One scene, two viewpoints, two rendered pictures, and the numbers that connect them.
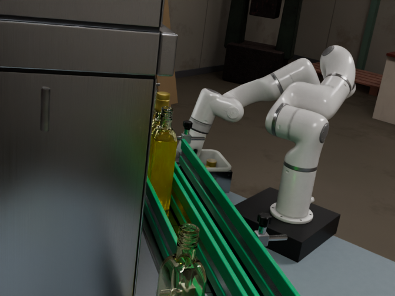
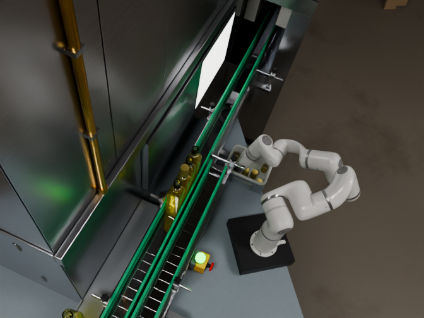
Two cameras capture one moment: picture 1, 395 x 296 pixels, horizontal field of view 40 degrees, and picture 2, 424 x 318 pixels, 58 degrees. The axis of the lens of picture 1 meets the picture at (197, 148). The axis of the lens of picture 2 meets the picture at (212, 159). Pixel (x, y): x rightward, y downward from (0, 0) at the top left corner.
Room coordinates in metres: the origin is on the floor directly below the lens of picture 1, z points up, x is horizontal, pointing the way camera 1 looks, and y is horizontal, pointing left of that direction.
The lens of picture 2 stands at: (0.67, -0.35, 2.42)
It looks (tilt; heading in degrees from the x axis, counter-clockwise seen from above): 56 degrees down; 29
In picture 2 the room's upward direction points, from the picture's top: 15 degrees clockwise
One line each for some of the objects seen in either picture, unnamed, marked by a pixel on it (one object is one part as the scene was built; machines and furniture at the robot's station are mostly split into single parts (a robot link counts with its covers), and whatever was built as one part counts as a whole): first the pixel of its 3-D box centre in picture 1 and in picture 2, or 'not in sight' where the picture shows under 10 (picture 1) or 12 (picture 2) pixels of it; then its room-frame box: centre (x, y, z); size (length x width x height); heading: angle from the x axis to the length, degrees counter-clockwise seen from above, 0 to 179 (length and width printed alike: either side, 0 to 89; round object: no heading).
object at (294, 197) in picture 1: (298, 188); (270, 236); (1.45, -0.31, 0.89); 0.16 x 0.13 x 0.15; 141
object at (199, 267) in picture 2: not in sight; (199, 261); (1.19, -0.14, 0.79); 0.07 x 0.07 x 0.07; 19
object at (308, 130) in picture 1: (302, 138); (276, 220); (1.45, -0.29, 1.05); 0.13 x 0.10 x 0.16; 58
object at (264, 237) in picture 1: (270, 242); (182, 287); (1.02, -0.18, 0.94); 0.07 x 0.04 x 0.13; 109
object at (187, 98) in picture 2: not in sight; (192, 91); (1.62, 0.35, 1.15); 0.90 x 0.03 x 0.34; 19
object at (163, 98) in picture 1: (162, 101); (184, 170); (1.30, 0.10, 1.14); 0.04 x 0.04 x 0.04
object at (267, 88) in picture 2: not in sight; (265, 81); (2.17, 0.27, 0.90); 0.17 x 0.05 x 0.23; 109
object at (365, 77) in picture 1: (352, 77); not in sight; (7.57, -2.03, 0.06); 1.37 x 0.94 x 0.12; 55
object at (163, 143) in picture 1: (160, 167); (175, 199); (1.24, 0.08, 0.99); 0.06 x 0.06 x 0.21; 18
